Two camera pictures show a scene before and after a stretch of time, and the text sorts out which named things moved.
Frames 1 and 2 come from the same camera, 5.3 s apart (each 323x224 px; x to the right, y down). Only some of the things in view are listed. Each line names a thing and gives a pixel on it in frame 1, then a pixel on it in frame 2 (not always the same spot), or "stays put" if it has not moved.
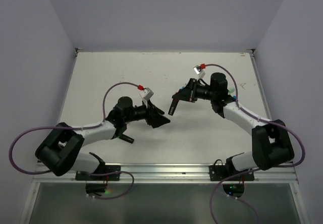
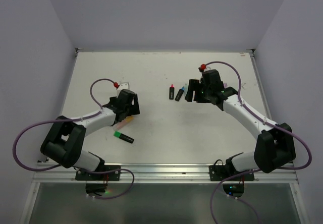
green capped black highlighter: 124,137 stays put
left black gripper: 154,120 -> 133,108
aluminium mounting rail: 163,173 stays put
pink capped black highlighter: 173,106 -> 171,92
